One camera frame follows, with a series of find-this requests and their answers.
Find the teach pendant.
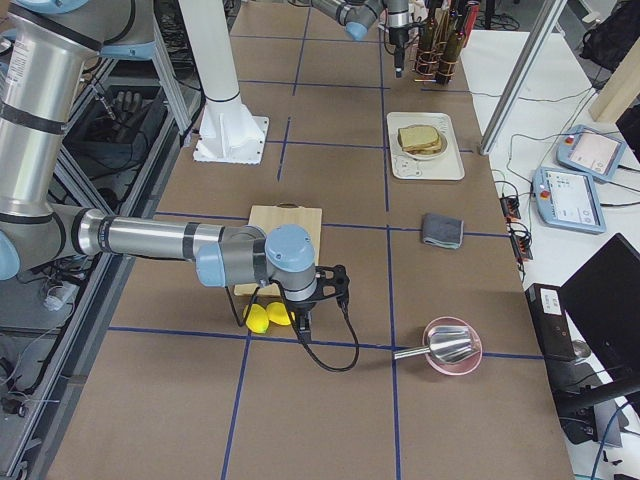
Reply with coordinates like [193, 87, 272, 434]
[556, 125, 627, 182]
[532, 166, 606, 234]

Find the whole yellow lemon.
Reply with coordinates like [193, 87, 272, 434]
[243, 304, 270, 334]

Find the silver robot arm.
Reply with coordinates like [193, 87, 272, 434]
[1, 1, 349, 340]
[308, 0, 412, 78]

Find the white bear tray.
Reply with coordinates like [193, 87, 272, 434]
[387, 112, 465, 181]

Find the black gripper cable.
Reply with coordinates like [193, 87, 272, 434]
[224, 284, 361, 372]

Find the black monitor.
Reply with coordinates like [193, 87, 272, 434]
[560, 233, 639, 372]

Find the copper wire bottle rack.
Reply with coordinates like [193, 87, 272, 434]
[413, 41, 458, 85]

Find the grey folded cloth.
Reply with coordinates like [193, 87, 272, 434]
[421, 213, 464, 249]

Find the wooden cutting board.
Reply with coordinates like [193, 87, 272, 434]
[249, 204, 323, 280]

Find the white bowl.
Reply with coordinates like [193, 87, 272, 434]
[397, 124, 447, 157]

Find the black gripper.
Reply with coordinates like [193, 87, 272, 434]
[285, 264, 350, 334]
[388, 24, 410, 78]

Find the dark wine bottle back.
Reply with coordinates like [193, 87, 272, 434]
[418, 0, 449, 49]

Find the toast with fried egg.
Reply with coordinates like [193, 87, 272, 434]
[402, 141, 444, 155]

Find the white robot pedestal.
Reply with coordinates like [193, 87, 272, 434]
[179, 0, 269, 165]

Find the far teach pendant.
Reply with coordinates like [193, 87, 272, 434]
[556, 125, 627, 182]

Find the black computer box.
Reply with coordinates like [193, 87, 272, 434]
[525, 283, 575, 362]

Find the dark wine bottle front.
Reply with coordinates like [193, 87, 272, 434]
[435, 1, 478, 85]

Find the near teach pendant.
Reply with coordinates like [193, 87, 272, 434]
[532, 166, 606, 234]

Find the metal scoop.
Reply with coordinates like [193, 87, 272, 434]
[393, 325, 480, 364]

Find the aluminium frame post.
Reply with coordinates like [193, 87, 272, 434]
[479, 0, 567, 156]

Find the dark wine bottle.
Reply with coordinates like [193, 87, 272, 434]
[418, 0, 449, 49]
[435, 1, 478, 85]

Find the pink bowl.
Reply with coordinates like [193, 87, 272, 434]
[422, 317, 483, 376]

